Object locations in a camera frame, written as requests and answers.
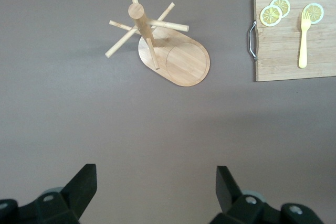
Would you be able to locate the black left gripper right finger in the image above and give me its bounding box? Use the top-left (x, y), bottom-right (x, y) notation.
top-left (209, 165), bottom-right (325, 224)

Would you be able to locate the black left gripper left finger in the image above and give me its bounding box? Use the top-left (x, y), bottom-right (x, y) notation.
top-left (0, 163), bottom-right (98, 224)

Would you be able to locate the wooden mug tree rack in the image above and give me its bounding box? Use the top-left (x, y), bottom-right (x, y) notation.
top-left (104, 0), bottom-right (211, 87)

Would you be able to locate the brown table mat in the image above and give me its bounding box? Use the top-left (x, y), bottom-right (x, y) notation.
top-left (0, 0), bottom-right (336, 224)

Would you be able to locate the bamboo cutting board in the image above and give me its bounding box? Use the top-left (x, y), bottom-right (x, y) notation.
top-left (253, 0), bottom-right (336, 82)

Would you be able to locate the yellow plastic fork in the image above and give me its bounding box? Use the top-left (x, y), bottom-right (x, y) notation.
top-left (298, 11), bottom-right (312, 69)

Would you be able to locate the lemon slice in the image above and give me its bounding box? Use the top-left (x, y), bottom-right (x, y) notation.
top-left (270, 0), bottom-right (291, 18)
top-left (302, 3), bottom-right (325, 24)
top-left (259, 5), bottom-right (283, 27)

